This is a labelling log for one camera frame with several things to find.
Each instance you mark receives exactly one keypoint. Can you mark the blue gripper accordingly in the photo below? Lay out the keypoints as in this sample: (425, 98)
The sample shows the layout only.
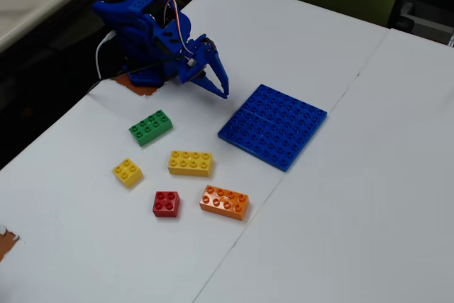
(205, 69)

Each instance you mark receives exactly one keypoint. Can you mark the yellow 2x2 toy block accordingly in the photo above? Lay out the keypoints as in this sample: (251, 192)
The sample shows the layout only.
(127, 172)

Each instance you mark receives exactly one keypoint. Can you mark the green 2x4 toy block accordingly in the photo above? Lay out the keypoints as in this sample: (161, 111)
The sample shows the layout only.
(150, 127)

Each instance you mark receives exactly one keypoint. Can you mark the yellow 2x4 toy block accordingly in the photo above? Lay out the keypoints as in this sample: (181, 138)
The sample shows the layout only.
(189, 162)

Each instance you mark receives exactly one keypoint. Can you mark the orange 2x4 toy block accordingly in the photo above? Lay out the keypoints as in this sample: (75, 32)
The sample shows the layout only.
(223, 202)

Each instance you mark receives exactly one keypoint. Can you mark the red 2x2 toy block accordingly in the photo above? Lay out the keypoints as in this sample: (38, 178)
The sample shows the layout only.
(165, 203)

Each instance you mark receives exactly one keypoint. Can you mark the blue 8x8 toy plate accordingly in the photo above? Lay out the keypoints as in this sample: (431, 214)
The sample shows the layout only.
(273, 127)

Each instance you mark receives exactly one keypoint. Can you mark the white foam board sheet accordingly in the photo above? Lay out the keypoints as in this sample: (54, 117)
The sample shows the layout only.
(71, 210)
(354, 210)

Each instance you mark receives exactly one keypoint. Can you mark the grey background box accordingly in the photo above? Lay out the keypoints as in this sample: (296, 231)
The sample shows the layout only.
(422, 22)

